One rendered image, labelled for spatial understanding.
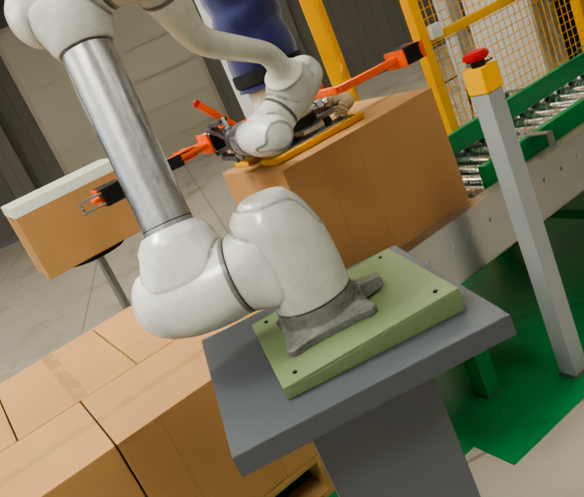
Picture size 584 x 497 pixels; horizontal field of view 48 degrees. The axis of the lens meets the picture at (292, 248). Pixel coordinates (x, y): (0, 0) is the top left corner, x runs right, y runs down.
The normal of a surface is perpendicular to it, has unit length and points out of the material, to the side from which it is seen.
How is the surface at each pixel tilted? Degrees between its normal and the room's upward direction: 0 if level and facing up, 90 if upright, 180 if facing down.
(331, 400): 0
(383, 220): 90
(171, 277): 71
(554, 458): 0
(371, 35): 90
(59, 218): 90
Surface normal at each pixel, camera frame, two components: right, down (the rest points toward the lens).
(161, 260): -0.25, 0.08
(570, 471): -0.39, -0.87
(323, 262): 0.61, -0.06
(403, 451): 0.22, 0.23
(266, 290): -0.11, 0.50
